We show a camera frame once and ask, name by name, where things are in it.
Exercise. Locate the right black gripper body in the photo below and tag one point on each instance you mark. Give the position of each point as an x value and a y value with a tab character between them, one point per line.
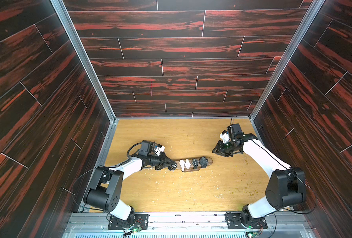
223	147

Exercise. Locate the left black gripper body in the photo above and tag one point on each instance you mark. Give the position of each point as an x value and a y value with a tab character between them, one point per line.
159	161

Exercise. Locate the black watch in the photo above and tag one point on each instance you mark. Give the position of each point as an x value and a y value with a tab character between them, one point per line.
173	166
203	161
195	163

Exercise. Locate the white watch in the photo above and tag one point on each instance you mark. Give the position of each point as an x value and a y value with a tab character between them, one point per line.
187	164
182	165

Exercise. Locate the dark wooden watch stand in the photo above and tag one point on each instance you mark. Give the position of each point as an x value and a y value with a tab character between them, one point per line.
191	169

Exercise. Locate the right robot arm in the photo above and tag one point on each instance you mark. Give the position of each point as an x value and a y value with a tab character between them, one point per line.
286	186

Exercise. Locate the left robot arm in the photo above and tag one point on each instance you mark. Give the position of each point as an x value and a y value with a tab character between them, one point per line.
104	189

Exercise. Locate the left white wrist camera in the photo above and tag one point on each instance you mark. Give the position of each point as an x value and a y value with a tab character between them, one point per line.
158	149

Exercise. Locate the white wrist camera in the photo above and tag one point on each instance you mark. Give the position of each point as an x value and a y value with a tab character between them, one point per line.
158	149
225	137

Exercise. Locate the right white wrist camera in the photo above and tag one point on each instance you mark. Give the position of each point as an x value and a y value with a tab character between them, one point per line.
225	137

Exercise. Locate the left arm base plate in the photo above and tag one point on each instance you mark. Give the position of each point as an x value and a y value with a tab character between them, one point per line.
136	221

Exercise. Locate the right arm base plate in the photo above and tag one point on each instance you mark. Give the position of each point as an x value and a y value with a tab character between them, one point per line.
239	220

